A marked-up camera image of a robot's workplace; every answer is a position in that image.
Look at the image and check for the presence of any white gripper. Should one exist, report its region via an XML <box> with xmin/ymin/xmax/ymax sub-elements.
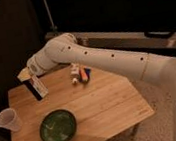
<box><xmin>17</xmin><ymin>51</ymin><xmax>56</xmax><ymax>82</ymax></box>

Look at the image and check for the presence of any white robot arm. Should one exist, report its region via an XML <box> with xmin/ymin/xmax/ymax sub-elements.
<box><xmin>18</xmin><ymin>33</ymin><xmax>176</xmax><ymax>141</ymax></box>

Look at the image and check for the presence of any small white bottle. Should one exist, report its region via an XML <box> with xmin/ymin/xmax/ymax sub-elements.
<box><xmin>70</xmin><ymin>63</ymin><xmax>80</xmax><ymax>84</ymax></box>

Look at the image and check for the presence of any orange and blue marker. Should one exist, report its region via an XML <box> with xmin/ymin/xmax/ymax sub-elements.
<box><xmin>79</xmin><ymin>67</ymin><xmax>91</xmax><ymax>84</ymax></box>

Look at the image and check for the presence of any green glass bowl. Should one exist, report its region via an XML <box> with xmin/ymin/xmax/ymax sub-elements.
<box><xmin>39</xmin><ymin>109</ymin><xmax>77</xmax><ymax>141</ymax></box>

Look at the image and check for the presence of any metal pole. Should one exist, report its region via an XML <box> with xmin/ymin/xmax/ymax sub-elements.
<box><xmin>43</xmin><ymin>0</ymin><xmax>57</xmax><ymax>34</ymax></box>

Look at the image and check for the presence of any wooden table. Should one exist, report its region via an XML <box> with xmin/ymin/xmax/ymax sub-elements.
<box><xmin>8</xmin><ymin>68</ymin><xmax>154</xmax><ymax>141</ymax></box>

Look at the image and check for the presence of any long grey case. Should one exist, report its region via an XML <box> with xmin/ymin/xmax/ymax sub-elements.
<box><xmin>44</xmin><ymin>11</ymin><xmax>176</xmax><ymax>74</ymax></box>

